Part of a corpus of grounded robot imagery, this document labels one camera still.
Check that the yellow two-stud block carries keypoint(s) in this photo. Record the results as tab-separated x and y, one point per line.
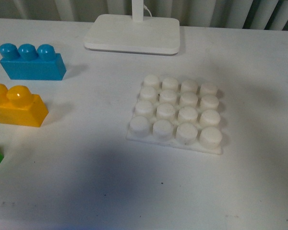
18	106

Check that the white studded base plate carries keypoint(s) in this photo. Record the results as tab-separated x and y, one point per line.
181	115

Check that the white curtain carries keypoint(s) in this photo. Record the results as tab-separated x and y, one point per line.
240	14

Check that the blue three-stud block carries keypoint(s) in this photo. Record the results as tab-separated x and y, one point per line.
29	63

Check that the white desk lamp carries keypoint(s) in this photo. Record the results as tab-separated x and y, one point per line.
134	34

